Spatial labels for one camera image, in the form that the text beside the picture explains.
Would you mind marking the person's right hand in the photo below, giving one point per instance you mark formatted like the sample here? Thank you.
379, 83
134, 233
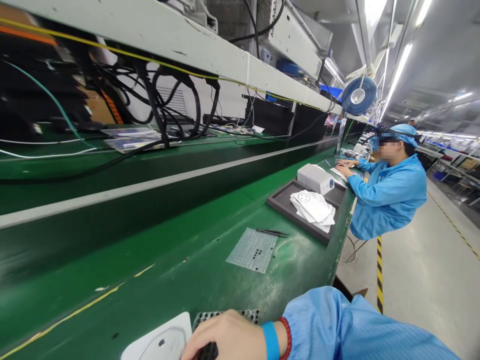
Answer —
228, 333

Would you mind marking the person's right fingers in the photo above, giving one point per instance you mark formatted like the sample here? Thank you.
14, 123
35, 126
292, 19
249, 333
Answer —
190, 348

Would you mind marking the black hand tool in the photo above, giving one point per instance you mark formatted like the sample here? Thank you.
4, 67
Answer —
208, 351

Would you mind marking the white round-holed cover plate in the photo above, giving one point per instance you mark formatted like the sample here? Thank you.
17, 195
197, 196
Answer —
157, 339

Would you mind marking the sheet of black rubber dots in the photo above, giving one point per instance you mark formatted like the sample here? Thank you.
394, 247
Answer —
210, 317

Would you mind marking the clear sheet with few dots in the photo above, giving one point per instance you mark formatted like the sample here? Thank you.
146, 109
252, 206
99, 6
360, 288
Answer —
252, 249

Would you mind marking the black tweezers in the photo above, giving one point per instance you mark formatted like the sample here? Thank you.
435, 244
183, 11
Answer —
272, 232

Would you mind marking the dark green conveyor belt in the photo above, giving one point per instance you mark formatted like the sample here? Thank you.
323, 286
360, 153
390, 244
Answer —
150, 208

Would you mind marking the black foam tray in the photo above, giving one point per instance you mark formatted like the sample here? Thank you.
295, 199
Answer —
285, 200

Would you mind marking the pile of white cover plates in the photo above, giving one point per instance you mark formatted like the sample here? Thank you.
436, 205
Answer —
315, 210

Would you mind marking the clear plastic tray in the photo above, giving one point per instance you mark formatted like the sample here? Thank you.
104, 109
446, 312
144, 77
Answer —
138, 144
129, 132

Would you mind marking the black equipment boxes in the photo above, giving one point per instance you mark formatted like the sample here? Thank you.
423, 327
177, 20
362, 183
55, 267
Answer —
277, 116

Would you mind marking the blue tape reel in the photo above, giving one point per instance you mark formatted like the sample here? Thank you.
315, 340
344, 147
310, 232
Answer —
359, 95

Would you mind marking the white overhead shelf with equipment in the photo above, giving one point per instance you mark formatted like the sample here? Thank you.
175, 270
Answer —
210, 45

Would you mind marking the row of workbenches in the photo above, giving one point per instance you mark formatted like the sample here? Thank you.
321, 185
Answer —
453, 153

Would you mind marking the ceiling light strip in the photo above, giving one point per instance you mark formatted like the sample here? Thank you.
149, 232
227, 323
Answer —
398, 71

